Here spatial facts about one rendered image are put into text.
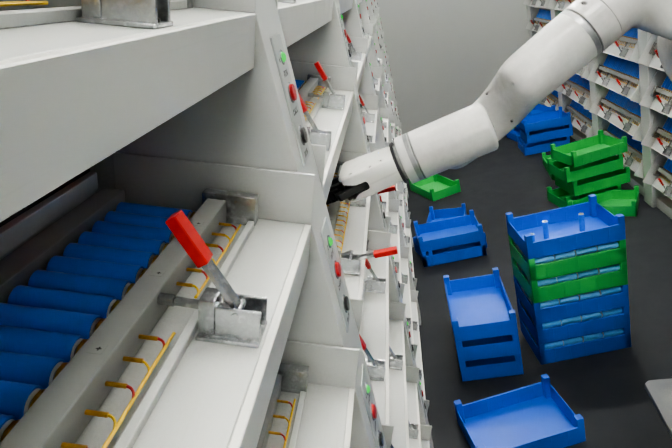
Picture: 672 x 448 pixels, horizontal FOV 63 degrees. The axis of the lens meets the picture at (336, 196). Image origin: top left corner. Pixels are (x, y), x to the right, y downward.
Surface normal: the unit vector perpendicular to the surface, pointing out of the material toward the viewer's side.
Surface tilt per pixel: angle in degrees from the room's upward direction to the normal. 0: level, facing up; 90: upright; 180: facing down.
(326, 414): 18
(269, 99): 90
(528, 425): 0
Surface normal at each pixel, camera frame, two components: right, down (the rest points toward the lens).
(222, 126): -0.09, 0.36
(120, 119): 0.99, 0.11
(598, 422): -0.22, -0.92
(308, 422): 0.09, -0.93
